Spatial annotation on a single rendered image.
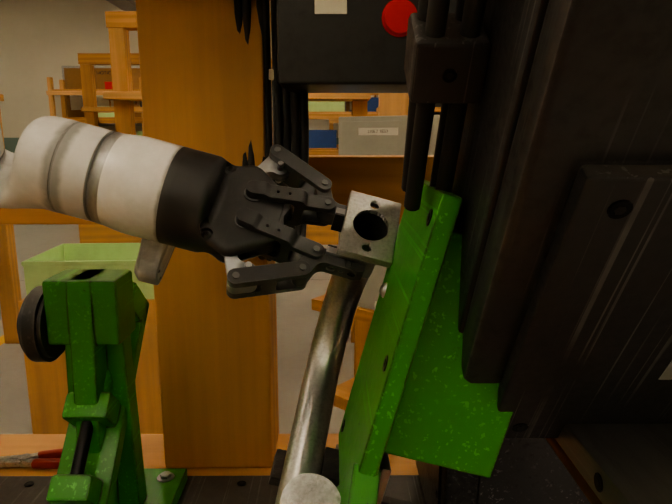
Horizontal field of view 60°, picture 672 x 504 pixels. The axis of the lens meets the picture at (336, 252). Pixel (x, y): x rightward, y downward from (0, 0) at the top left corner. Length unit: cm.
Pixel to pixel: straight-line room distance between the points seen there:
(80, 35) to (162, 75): 1061
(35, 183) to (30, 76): 1116
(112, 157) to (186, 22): 30
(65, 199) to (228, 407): 40
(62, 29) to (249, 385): 1084
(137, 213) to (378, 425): 22
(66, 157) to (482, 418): 32
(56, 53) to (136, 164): 1102
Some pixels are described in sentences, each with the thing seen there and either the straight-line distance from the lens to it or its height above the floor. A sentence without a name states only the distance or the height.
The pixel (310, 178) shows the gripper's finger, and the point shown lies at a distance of 46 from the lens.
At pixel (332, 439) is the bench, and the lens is 87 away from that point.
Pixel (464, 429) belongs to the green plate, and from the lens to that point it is 37.
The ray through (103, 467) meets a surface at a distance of 64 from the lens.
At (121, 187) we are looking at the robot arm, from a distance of 43.
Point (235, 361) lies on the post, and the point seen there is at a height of 103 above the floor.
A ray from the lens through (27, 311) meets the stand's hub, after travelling 62.
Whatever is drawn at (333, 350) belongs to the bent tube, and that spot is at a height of 112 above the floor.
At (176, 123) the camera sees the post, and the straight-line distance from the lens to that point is 70.
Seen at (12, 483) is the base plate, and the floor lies 90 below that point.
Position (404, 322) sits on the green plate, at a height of 120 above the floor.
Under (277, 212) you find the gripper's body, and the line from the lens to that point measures 44.
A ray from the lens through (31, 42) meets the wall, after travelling 1164.
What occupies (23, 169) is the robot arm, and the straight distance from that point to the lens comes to 46.
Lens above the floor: 130
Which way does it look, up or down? 11 degrees down
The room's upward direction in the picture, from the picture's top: straight up
